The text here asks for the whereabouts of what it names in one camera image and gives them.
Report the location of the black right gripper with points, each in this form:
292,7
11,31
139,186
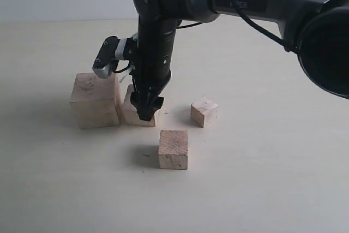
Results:
149,79

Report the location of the second largest wooden cube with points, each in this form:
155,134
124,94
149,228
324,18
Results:
130,113

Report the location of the third largest wooden cube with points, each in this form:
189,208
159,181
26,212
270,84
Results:
173,149

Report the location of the smallest wooden cube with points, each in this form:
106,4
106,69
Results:
204,111

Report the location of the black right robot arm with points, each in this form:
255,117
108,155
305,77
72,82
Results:
315,30

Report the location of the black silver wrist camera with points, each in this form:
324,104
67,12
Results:
106,62

